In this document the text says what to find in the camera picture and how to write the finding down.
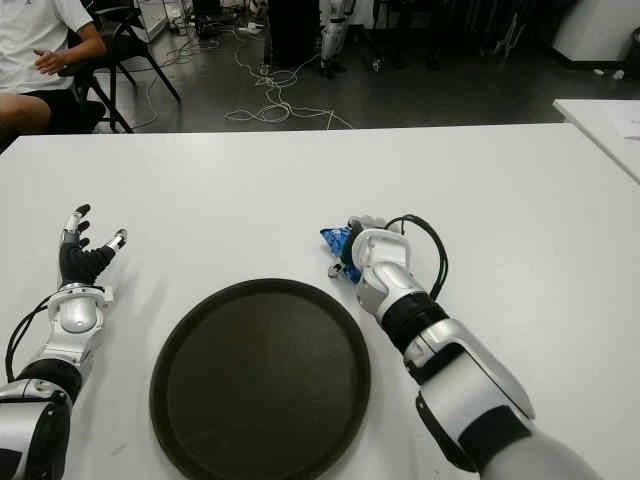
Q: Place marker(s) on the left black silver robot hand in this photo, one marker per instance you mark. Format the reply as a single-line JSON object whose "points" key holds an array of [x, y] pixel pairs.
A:
{"points": [[77, 260]]}

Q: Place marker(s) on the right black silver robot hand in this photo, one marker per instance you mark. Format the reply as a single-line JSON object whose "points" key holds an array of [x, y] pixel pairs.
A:
{"points": [[357, 222]]}

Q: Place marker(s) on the blue Oreo cookie packet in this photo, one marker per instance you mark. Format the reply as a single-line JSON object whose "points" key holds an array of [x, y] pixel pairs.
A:
{"points": [[334, 237]]}

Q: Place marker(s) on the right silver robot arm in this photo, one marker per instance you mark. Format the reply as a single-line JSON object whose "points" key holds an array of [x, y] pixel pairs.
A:
{"points": [[450, 360]]}

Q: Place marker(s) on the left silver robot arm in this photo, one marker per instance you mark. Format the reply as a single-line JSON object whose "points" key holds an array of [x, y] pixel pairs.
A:
{"points": [[75, 315]]}

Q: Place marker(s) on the round dark brown tray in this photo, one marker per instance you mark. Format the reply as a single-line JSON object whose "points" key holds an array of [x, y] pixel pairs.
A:
{"points": [[260, 380]]}

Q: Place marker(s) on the silver humanoid robot legs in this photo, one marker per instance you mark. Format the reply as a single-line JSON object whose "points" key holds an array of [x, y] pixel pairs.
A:
{"points": [[332, 35]]}

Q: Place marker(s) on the seated person white shirt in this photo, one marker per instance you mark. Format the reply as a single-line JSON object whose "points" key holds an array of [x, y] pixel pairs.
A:
{"points": [[30, 45]]}

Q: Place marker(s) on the black folding chair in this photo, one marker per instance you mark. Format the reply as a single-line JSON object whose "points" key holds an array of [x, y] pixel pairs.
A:
{"points": [[131, 27]]}

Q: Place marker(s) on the grey folded stand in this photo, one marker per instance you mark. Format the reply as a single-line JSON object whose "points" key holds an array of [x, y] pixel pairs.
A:
{"points": [[510, 35]]}

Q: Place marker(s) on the white panel board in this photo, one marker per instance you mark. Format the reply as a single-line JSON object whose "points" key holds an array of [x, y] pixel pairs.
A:
{"points": [[150, 17]]}

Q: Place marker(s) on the white side table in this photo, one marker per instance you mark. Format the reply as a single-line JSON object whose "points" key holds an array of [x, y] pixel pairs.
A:
{"points": [[600, 125]]}

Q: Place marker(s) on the white paper sheet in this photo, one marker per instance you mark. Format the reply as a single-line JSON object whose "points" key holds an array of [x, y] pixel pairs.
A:
{"points": [[627, 122]]}

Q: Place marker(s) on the small white floor object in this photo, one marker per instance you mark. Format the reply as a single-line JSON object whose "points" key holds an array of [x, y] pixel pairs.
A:
{"points": [[619, 74]]}

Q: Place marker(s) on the white cabinet black base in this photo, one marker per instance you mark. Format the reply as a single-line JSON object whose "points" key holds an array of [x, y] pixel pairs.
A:
{"points": [[595, 25]]}

